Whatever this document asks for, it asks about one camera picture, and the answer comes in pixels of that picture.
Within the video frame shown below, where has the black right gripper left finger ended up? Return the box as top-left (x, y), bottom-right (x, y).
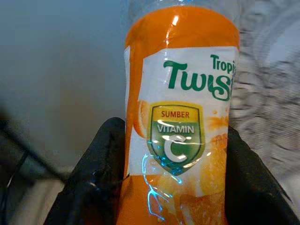
top-left (44, 117), bottom-right (128, 225)

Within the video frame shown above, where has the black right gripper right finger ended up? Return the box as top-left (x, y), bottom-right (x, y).
top-left (225, 125), bottom-right (300, 225)

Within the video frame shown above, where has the orange juice bottle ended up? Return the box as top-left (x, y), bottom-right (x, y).
top-left (116, 0), bottom-right (241, 225)

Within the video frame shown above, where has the swirl patterned white pillow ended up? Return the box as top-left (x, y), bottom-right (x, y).
top-left (231, 0), bottom-right (300, 183)

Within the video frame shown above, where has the thin black cable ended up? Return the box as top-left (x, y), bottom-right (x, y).
top-left (0, 119), bottom-right (66, 183)

